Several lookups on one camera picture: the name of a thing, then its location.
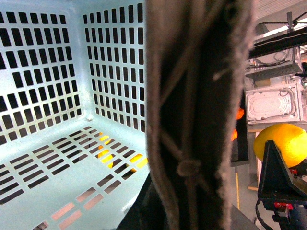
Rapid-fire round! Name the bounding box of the left gripper felt left finger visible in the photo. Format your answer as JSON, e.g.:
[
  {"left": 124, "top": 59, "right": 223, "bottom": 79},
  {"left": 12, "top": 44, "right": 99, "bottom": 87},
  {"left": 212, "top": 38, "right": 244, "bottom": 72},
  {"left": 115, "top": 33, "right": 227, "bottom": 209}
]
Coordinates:
[{"left": 143, "top": 0, "right": 255, "bottom": 230}]

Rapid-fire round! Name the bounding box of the black triangular left gripper right finger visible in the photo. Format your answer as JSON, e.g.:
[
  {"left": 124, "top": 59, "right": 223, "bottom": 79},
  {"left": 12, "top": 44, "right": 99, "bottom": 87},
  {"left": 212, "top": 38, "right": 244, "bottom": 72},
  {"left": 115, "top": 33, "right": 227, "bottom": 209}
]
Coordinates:
[{"left": 258, "top": 140, "right": 307, "bottom": 208}]

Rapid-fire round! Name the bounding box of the yellow lemon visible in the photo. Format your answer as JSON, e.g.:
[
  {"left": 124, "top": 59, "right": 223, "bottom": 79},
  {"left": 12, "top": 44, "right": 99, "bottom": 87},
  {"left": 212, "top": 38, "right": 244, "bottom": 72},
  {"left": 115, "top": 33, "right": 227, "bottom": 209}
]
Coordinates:
[{"left": 253, "top": 124, "right": 307, "bottom": 168}]

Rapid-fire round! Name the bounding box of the teal plastic basket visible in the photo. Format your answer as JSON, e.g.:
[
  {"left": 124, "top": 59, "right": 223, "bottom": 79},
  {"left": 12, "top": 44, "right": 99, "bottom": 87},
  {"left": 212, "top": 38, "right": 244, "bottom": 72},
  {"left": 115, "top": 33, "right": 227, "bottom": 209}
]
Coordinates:
[{"left": 0, "top": 0, "right": 149, "bottom": 230}]

